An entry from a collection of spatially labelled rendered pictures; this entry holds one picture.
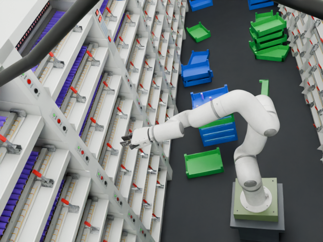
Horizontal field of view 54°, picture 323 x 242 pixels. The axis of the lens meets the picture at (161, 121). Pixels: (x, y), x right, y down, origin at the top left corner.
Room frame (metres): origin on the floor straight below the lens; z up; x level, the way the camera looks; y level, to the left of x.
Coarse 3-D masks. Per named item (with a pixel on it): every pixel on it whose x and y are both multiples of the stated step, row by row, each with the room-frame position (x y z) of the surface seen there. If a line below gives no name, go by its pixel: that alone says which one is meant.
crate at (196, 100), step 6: (210, 90) 1.92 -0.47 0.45; (216, 90) 1.91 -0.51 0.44; (222, 90) 1.90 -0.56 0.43; (192, 96) 1.94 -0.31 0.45; (198, 96) 1.95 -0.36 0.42; (204, 96) 1.93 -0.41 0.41; (210, 96) 1.91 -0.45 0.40; (216, 96) 1.88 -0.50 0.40; (192, 102) 1.87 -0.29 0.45; (198, 102) 1.90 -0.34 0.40; (204, 102) 1.87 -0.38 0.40; (192, 108) 1.78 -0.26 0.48
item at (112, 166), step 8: (120, 96) 1.58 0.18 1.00; (128, 96) 1.58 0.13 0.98; (128, 104) 1.54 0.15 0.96; (128, 112) 1.47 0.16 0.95; (120, 120) 1.42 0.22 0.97; (128, 120) 1.42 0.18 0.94; (112, 128) 1.36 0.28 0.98; (120, 128) 1.36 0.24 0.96; (112, 136) 1.30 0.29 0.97; (120, 136) 1.30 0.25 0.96; (120, 144) 1.24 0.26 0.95; (120, 152) 1.19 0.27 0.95; (104, 160) 1.15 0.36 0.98; (112, 160) 1.14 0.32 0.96; (112, 168) 1.10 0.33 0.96; (112, 176) 1.05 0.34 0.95
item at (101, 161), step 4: (120, 100) 1.57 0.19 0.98; (116, 104) 1.52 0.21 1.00; (120, 104) 1.53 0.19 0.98; (116, 108) 1.49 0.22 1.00; (116, 112) 1.46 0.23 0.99; (112, 116) 1.43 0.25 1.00; (112, 120) 1.40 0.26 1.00; (112, 124) 1.37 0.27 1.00; (116, 124) 1.38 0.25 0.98; (108, 132) 1.32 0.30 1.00; (112, 132) 1.32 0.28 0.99; (108, 136) 1.29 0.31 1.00; (108, 140) 1.26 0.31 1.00; (104, 144) 1.24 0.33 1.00; (104, 148) 1.21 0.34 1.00; (104, 152) 1.19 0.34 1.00; (100, 156) 1.17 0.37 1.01; (104, 156) 1.17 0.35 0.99; (100, 160) 1.14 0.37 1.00; (100, 164) 1.11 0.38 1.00; (104, 168) 1.10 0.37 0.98
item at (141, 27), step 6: (132, 0) 2.23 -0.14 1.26; (138, 0) 2.30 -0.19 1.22; (126, 6) 2.25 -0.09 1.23; (132, 6) 2.23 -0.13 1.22; (138, 6) 2.25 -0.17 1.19; (138, 24) 2.23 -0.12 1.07; (144, 24) 2.24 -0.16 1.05; (138, 30) 2.24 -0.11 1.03; (144, 30) 2.22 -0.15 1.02; (150, 42) 2.23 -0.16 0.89; (150, 48) 2.22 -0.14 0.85; (156, 54) 2.27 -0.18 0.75; (156, 60) 2.22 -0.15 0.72; (156, 66) 2.23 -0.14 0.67; (162, 78) 2.22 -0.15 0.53; (162, 84) 2.23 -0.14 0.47; (168, 84) 2.30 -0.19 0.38; (168, 96) 2.22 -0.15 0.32; (168, 102) 2.23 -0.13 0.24; (174, 102) 2.30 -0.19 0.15; (174, 108) 2.24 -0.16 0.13; (174, 114) 2.22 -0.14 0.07
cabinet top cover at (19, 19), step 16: (16, 0) 1.33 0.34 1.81; (32, 0) 1.26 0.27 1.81; (48, 0) 1.30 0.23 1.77; (0, 16) 1.23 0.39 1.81; (16, 16) 1.17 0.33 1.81; (32, 16) 1.17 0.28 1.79; (0, 32) 1.08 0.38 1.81; (16, 32) 1.06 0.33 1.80; (0, 48) 0.96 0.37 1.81; (0, 64) 0.92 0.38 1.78
